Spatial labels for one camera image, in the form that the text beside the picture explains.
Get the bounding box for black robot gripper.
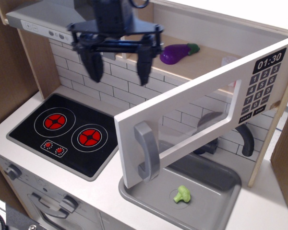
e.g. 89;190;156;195
67;4;163;86

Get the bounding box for white toy microwave door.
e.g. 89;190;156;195
114;38;288;188

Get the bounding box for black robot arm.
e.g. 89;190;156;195
67;0;164;85

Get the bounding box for purple toy eggplant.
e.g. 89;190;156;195
159;43;200;65

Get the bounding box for grey toy range hood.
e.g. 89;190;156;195
6;0;95;47

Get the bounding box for black toy stovetop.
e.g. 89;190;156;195
7;93;118;181

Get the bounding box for green toy broccoli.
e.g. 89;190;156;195
173;185;191;203

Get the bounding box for grey toy sink basin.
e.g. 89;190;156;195
119;154;241;230

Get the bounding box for grey oven knob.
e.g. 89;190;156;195
5;164;22;181

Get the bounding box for dark grey toy faucet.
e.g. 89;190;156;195
193;112;254;157

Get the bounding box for grey toy oven door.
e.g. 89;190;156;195
0;156;130;230

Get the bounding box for black device at bottom left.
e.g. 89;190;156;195
0;203;46;230

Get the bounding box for grey microwave door handle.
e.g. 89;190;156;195
134;121;160;182

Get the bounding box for grey oven door handle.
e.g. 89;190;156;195
27;193;79;219

